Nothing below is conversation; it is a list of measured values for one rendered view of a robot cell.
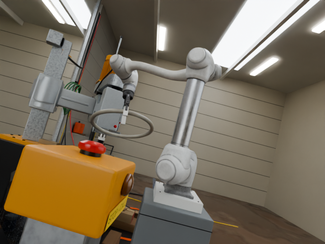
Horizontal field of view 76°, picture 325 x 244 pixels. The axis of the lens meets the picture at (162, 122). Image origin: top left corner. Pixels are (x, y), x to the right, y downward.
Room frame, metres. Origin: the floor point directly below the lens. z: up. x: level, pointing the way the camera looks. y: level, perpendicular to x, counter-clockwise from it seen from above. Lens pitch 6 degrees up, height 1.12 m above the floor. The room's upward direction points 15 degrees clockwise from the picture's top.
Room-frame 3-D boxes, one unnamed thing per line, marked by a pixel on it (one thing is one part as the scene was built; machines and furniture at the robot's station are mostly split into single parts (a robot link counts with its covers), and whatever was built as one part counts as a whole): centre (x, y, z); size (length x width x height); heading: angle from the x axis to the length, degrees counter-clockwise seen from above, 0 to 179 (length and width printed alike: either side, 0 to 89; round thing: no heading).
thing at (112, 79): (2.54, 0.73, 1.62); 0.96 x 0.25 x 0.17; 26
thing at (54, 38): (2.40, 1.48, 2.00); 0.20 x 0.18 x 0.15; 85
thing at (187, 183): (1.34, -0.20, 1.03); 0.18 x 0.16 x 0.22; 156
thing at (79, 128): (5.37, 1.99, 1.00); 0.50 x 0.22 x 0.33; 1
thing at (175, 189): (1.38, -0.20, 0.89); 0.22 x 0.18 x 0.06; 2
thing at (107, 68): (2.83, 0.85, 1.90); 0.31 x 0.28 x 0.40; 116
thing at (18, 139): (2.55, 1.45, 0.76); 0.49 x 0.49 x 0.05; 85
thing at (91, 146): (0.31, 0.09, 1.09); 0.04 x 0.04 x 0.02
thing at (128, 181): (0.30, 0.03, 1.05); 0.03 x 0.02 x 0.03; 175
